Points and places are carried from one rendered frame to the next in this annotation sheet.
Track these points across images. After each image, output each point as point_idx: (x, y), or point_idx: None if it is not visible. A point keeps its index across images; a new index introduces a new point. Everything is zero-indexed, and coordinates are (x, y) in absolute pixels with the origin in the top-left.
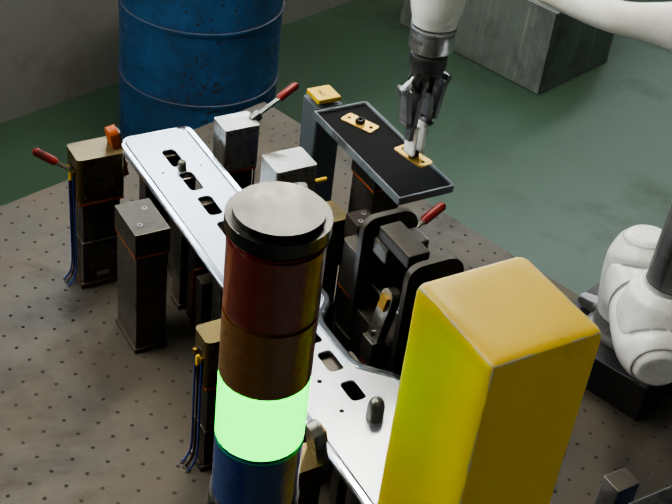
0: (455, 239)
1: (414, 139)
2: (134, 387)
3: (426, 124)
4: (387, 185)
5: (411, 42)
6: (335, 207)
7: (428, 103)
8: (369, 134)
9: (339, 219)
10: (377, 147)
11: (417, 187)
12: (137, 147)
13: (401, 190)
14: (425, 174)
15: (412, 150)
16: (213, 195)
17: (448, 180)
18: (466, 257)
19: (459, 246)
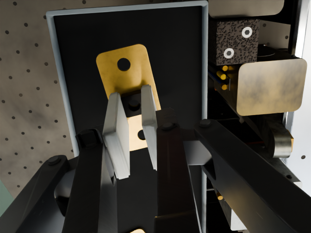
0: (3, 142)
1: (153, 107)
2: None
3: (105, 137)
4: (205, 58)
5: None
6: (244, 97)
7: (101, 204)
8: (143, 224)
9: (257, 64)
10: (149, 187)
11: (137, 38)
12: None
13: (178, 38)
14: (95, 80)
15: (152, 93)
16: (309, 192)
17: (53, 35)
18: (1, 116)
19: (2, 132)
